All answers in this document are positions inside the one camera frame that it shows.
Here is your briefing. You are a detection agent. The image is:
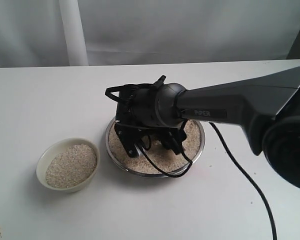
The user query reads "white ceramic bowl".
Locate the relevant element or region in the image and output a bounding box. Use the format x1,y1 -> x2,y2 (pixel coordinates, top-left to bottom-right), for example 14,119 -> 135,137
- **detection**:
35,138 -> 100,193

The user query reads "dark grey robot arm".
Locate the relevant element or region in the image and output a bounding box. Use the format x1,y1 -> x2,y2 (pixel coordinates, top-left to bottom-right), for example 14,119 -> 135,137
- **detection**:
106,66 -> 300,188

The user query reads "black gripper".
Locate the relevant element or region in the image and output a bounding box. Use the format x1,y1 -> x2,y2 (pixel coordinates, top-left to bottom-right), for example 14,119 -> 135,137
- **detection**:
114,84 -> 187,158

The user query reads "white backdrop curtain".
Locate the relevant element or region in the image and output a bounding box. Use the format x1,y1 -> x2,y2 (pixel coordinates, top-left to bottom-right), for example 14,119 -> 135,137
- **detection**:
0,0 -> 300,68

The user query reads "steel bowl of rice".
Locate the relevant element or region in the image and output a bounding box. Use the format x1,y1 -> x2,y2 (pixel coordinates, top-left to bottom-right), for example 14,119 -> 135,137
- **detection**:
105,119 -> 206,178

